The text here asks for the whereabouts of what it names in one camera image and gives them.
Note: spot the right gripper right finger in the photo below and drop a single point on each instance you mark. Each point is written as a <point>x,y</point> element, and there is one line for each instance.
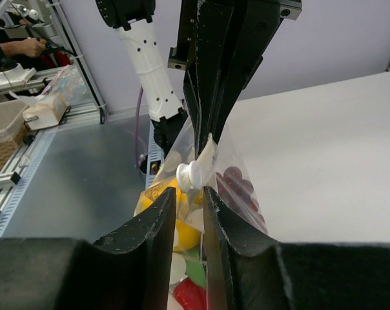
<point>246,269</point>

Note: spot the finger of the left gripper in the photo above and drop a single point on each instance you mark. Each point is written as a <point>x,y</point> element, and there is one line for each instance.
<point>204,43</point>
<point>252,27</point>

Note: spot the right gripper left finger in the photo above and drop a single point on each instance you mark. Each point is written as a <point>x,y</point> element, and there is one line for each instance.
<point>129,268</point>

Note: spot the yellow fake bell pepper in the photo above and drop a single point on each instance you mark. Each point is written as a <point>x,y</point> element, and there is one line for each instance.
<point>186,236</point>

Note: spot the purple fake grapes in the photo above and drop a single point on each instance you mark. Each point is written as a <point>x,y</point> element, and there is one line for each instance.
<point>238,194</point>

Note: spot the clear zip top bag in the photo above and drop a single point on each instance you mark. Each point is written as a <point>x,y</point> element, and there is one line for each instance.
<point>191,173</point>

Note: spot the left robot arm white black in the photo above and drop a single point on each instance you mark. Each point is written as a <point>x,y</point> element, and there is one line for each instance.
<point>161,81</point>

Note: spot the red fake strawberry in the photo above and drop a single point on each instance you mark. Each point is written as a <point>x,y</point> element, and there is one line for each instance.
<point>190,296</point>

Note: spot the person hand in background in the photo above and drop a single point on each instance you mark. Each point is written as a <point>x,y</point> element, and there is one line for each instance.
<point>32,47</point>

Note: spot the white tape dispenser device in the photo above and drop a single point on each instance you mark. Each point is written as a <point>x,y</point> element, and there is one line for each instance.
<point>44,111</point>

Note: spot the woven storage basket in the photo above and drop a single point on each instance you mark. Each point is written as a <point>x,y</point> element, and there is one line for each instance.
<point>12,128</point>

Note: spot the aluminium mounting rail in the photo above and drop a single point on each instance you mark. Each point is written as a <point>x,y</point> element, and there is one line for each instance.
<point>72,83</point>

